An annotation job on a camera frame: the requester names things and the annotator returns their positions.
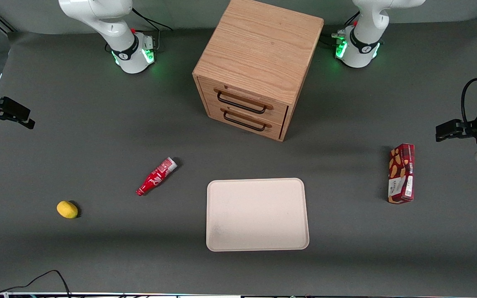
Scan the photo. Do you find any beige rectangular tray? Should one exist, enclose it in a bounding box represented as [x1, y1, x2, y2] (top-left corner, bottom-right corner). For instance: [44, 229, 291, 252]
[206, 178, 310, 252]

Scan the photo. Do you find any red cola bottle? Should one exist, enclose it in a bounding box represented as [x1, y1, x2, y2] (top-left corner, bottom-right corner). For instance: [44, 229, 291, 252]
[136, 157, 178, 197]

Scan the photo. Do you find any red cookie box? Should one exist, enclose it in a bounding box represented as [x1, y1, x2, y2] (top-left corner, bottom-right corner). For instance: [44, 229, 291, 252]
[388, 143, 415, 204]

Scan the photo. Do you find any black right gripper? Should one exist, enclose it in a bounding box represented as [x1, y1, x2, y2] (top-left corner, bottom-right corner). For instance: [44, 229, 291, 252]
[0, 84, 36, 131]

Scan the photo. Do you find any dark grey table mat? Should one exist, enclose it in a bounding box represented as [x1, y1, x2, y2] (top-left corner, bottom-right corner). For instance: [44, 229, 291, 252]
[0, 19, 477, 297]

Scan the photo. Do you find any wooden drawer front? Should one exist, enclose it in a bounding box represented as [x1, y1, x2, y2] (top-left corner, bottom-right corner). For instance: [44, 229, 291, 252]
[198, 77, 289, 125]
[205, 101, 286, 141]

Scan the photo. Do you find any yellow lemon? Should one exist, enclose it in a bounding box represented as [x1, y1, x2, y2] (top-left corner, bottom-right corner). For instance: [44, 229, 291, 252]
[57, 201, 79, 219]

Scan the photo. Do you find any black right arm base cable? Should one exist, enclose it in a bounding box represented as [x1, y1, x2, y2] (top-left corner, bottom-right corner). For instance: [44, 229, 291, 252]
[131, 7, 173, 51]

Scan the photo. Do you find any black floor cable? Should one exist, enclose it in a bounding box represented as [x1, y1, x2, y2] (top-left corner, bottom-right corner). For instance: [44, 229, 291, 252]
[0, 270, 72, 298]

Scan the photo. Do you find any black drawer handle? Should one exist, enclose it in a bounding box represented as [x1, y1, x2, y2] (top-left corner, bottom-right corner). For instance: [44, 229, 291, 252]
[214, 88, 274, 115]
[221, 107, 272, 132]

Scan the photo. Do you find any wooden two-drawer cabinet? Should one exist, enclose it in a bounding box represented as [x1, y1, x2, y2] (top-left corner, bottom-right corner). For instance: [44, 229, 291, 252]
[192, 0, 325, 142]

